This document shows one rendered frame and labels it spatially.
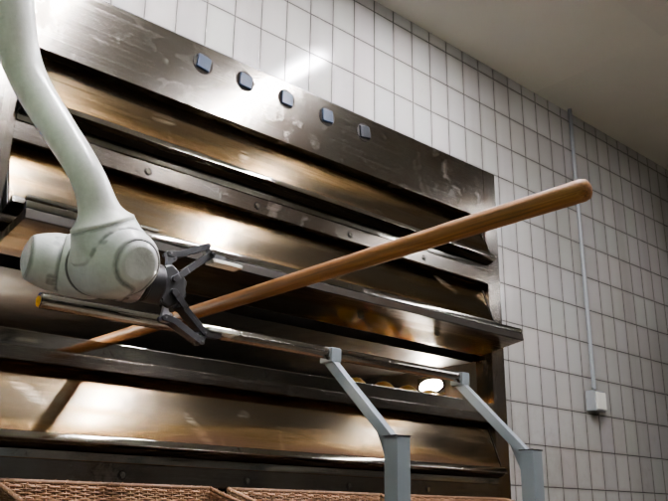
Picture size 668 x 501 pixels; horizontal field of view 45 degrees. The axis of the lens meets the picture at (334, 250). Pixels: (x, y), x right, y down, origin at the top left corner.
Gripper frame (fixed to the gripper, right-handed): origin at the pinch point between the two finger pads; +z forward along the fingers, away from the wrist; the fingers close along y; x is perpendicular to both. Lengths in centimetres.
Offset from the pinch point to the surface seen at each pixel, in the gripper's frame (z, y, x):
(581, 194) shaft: -1, 2, 79
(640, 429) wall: 253, 2, -53
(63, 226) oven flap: -21.9, -19.9, -36.0
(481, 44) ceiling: 141, -141, -43
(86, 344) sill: -7, 2, -51
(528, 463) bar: 85, 27, 7
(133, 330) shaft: -1.2, 0.0, -38.8
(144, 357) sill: 9, 3, -51
